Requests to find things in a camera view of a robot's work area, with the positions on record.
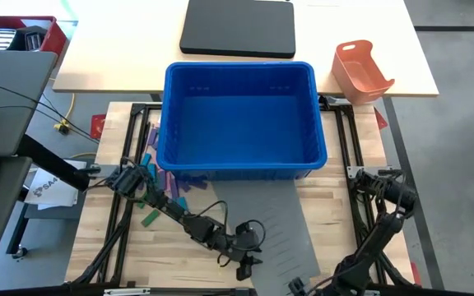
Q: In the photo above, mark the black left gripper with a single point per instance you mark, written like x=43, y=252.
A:
x=239, y=246

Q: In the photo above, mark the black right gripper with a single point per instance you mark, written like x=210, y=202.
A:
x=298, y=286

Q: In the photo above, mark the long grey slotted divider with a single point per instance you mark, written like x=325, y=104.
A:
x=270, y=230

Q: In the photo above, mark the large blue plastic bin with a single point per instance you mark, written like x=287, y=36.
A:
x=241, y=123

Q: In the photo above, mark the orange plastic basket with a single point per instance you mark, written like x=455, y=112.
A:
x=358, y=76

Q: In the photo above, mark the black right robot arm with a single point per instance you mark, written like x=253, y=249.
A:
x=385, y=230

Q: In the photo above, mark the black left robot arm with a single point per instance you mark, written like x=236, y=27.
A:
x=167, y=204

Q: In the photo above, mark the teal foam blocks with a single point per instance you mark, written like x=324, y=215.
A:
x=193, y=185

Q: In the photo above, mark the teal wooden block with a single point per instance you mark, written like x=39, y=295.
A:
x=145, y=159
x=181, y=202
x=152, y=170

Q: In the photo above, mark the green wooden block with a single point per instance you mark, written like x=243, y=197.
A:
x=141, y=203
x=150, y=218

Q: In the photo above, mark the white printed paper sheet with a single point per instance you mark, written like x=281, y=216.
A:
x=52, y=187

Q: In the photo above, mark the black support beam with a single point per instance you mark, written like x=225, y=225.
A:
x=52, y=162

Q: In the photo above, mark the black rectangular pad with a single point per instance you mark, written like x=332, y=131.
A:
x=237, y=26

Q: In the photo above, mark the light wooden table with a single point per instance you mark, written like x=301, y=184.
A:
x=117, y=49

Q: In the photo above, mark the red plastic crate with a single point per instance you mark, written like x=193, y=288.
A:
x=54, y=39

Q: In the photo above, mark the black toaster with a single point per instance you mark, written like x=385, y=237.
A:
x=33, y=39

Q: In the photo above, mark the silver ribbed metal appliance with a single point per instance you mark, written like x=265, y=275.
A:
x=2, y=39

